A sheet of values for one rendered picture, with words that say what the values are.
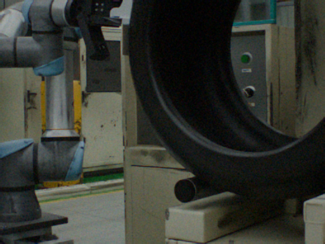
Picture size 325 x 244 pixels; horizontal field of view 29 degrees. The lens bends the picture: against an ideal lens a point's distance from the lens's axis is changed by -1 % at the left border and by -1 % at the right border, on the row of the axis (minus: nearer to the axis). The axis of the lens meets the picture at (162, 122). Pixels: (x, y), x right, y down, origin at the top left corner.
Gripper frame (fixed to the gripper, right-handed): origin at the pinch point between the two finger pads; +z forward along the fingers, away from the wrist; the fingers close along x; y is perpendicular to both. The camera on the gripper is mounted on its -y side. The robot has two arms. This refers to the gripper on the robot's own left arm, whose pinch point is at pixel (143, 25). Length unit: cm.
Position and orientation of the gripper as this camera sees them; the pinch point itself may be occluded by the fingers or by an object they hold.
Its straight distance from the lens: 137.1
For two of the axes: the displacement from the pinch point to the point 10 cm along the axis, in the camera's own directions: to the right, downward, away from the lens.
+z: 8.0, 1.4, -5.8
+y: 0.8, -9.9, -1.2
